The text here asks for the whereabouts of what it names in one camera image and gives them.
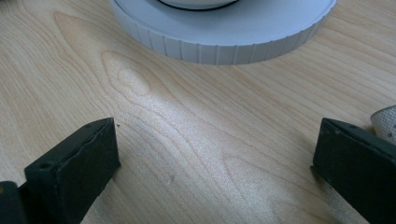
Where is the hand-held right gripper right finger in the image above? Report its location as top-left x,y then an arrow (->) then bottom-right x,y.
310,117 -> 396,224

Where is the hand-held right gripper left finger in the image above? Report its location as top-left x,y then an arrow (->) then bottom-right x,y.
23,117 -> 121,224

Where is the white ribbed tray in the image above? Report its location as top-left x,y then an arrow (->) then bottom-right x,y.
108,0 -> 338,66

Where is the white bowl with black ring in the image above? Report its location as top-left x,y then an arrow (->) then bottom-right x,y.
157,0 -> 241,12

